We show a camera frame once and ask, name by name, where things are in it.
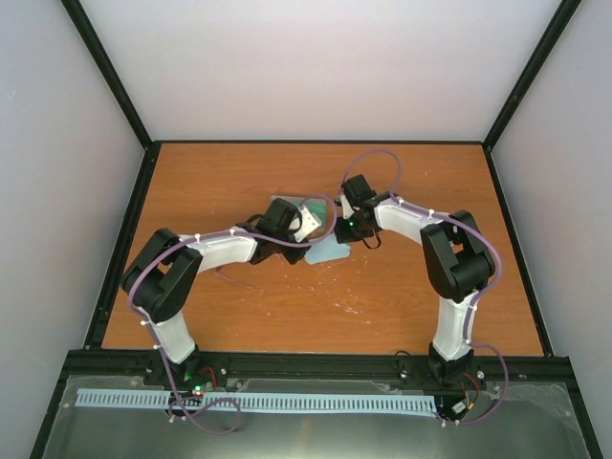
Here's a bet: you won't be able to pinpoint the light blue cleaning cloth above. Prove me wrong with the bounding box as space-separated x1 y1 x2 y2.
304 234 351 265

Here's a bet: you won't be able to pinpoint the grey felt glasses case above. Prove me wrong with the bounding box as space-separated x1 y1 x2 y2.
270 195 327 231

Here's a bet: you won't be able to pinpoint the pink sunglasses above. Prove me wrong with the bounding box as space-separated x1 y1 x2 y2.
214 270 267 294

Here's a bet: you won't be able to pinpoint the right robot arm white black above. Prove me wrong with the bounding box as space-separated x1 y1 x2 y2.
335 175 502 385

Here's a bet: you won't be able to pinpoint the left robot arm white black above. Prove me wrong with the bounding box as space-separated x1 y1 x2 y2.
120 198 322 385

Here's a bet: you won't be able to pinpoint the metal front plate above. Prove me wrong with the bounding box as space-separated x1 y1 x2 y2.
42 377 589 458

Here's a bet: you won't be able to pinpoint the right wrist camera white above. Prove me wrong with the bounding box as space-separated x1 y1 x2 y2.
339 192 354 220

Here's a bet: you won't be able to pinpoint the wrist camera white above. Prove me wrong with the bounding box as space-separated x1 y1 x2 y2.
339 192 354 220
289 206 323 243

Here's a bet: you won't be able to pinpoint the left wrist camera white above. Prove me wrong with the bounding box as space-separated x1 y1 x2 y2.
289 206 323 243

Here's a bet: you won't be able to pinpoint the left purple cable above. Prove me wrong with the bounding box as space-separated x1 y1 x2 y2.
128 192 337 434

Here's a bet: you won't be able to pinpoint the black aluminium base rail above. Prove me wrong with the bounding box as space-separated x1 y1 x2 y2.
62 349 573 389

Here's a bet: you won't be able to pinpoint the light blue slotted cable duct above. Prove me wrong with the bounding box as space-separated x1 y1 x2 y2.
74 388 437 417

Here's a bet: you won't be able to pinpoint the black frame post right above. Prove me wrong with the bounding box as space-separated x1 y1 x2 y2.
482 0 581 155

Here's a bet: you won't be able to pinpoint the black frame post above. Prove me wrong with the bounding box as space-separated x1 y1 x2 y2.
482 0 581 155
60 0 153 152

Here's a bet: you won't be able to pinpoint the black frame post left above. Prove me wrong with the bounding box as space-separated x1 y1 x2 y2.
60 0 153 152

